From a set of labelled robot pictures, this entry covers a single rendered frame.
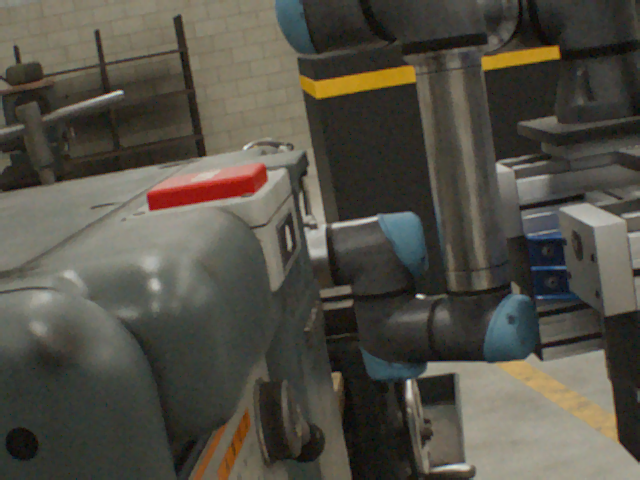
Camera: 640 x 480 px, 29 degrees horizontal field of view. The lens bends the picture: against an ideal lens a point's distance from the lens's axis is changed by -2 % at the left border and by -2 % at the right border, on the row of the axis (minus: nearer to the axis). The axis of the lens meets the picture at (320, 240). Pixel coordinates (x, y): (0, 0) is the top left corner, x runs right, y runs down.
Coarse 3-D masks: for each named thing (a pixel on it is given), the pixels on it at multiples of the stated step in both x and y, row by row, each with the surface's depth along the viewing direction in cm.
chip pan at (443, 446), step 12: (432, 408) 258; (444, 408) 256; (432, 420) 250; (444, 420) 249; (456, 420) 247; (444, 432) 241; (456, 432) 240; (432, 444) 236; (444, 444) 234; (456, 444) 233; (432, 456) 229; (444, 456) 228; (456, 456) 227; (408, 468) 225
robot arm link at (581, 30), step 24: (528, 0) 168; (552, 0) 166; (576, 0) 164; (600, 0) 163; (624, 0) 164; (552, 24) 167; (576, 24) 165; (600, 24) 163; (624, 24) 164; (576, 48) 166
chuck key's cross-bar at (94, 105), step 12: (108, 96) 120; (120, 96) 121; (72, 108) 118; (84, 108) 119; (96, 108) 119; (48, 120) 117; (60, 120) 117; (0, 132) 114; (12, 132) 115; (24, 132) 116
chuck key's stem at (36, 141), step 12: (24, 108) 115; (36, 108) 116; (24, 120) 115; (36, 120) 116; (36, 132) 116; (36, 144) 116; (48, 144) 116; (36, 156) 116; (48, 156) 116; (36, 168) 116; (48, 168) 117; (48, 180) 117
